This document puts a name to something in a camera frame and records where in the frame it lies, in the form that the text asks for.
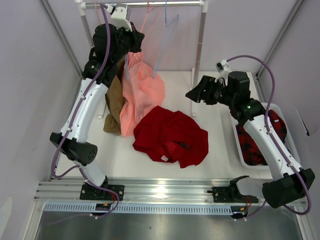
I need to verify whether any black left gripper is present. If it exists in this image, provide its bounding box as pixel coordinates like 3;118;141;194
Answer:
111;21;144;64

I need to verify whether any pink wire hanger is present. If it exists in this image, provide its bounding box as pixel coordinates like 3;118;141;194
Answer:
94;0;102;25
140;0;160;35

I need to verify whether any red skirt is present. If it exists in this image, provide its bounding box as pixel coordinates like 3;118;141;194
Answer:
132;106;209;169

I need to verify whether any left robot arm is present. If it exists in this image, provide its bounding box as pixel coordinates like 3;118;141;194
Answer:
49;22;145;201

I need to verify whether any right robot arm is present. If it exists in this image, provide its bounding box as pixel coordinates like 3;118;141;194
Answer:
185;71;315;213

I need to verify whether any salmon pink garment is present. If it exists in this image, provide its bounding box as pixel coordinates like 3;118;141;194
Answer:
120;52;165;137

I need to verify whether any brown garment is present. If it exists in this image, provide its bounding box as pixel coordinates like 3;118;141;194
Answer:
103;75;125;136

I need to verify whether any white laundry basket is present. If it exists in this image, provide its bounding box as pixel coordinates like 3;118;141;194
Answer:
230;103;300;170

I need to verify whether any red plaid shirt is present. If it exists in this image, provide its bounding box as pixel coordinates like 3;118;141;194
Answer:
235;109;288;166

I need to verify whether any metal clothes rack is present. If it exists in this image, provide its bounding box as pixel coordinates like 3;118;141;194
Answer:
74;0;209;119

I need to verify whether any blue wire hanger left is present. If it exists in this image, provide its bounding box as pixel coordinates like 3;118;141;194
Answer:
124;55;130;82

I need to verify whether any blue wire hanger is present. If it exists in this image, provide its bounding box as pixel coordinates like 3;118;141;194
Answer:
124;55;130;82
152;0;179;79

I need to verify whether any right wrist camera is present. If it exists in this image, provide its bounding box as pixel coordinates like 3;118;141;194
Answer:
215;59;231;74

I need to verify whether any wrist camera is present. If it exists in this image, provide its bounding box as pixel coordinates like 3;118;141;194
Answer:
215;59;231;74
104;3;133;32

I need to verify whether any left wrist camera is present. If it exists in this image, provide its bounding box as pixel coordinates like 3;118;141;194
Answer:
104;3;133;32

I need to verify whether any blue wire hanger right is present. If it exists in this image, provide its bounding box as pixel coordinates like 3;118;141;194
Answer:
152;0;179;79

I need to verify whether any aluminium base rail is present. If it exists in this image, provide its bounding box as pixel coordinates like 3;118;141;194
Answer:
33;178;306;207

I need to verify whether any white slotted cable duct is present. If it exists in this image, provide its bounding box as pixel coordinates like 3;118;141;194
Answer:
44;202;233;216

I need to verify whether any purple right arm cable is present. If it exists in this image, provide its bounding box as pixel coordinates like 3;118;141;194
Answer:
219;54;312;216

